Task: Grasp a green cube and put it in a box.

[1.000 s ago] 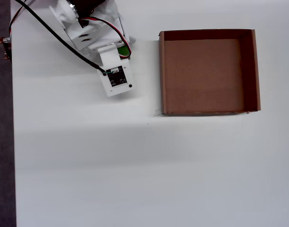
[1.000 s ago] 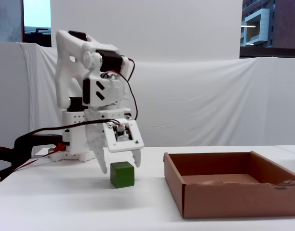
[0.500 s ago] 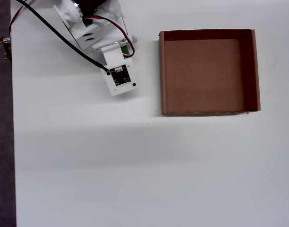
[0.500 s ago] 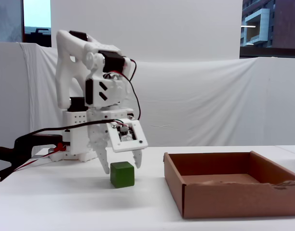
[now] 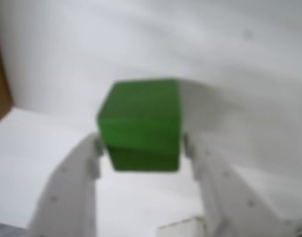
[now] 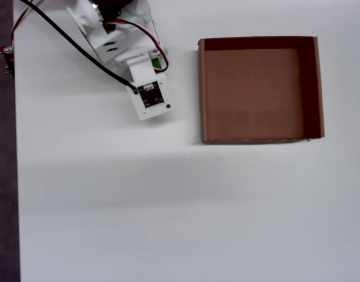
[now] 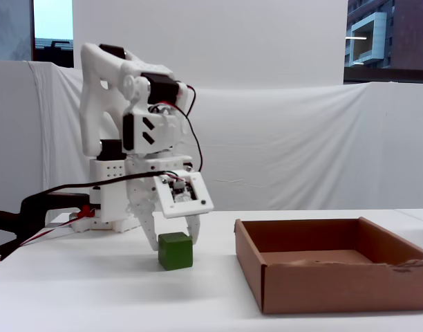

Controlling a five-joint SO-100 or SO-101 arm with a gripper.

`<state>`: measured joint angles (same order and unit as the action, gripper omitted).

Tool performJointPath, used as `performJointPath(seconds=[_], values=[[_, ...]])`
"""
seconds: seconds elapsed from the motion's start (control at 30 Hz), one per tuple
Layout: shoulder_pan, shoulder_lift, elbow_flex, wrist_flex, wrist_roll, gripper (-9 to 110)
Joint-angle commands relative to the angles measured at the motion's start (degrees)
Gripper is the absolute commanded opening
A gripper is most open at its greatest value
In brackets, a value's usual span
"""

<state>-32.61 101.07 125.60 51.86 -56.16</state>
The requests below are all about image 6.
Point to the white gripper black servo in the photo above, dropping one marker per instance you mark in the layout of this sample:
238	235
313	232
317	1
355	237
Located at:
160	52

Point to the green cube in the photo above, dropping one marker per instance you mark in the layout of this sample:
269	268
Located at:
157	63

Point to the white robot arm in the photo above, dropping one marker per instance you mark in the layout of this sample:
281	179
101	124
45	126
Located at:
86	14

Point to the brown cardboard box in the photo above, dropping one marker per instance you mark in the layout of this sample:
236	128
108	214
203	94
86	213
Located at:
253	97

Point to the small controller board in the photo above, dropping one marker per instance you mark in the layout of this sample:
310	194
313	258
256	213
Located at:
8	58

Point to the white wrist camera plate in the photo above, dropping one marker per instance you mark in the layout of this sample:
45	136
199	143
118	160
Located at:
147	75

